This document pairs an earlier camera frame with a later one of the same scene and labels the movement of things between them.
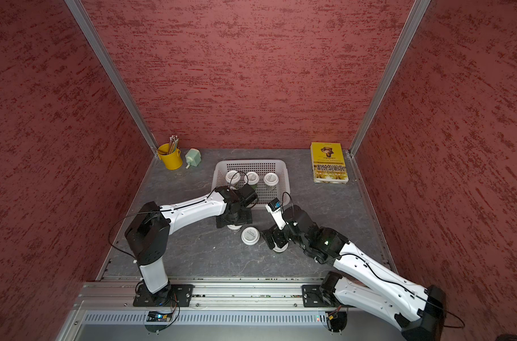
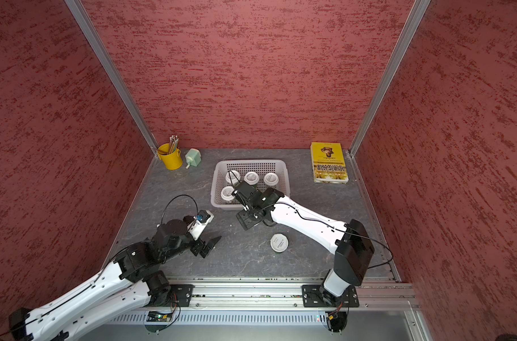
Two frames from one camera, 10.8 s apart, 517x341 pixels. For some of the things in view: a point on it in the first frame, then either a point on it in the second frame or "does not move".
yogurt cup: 233,177 does not move
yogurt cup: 253,179 does not move
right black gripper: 276,233 -> 246,220
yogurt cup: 270,180 does not move
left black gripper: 246,218 -> 199,244
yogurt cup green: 279,249 does not move
